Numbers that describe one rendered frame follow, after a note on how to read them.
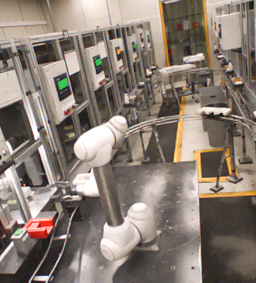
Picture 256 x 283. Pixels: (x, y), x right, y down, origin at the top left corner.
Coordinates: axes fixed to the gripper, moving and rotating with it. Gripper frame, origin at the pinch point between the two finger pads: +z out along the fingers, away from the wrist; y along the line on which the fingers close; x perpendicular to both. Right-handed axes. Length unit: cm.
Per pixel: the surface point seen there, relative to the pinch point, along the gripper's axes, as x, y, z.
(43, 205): 2.6, -9.4, 7.7
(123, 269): 38, -32, -54
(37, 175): -25.3, 0.5, 24.1
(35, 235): 37.5, -6.9, -4.7
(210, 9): -826, 100, -162
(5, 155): 24.7, 40.3, 6.0
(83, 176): -44.9, -13.3, -5.1
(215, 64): -826, -59, -164
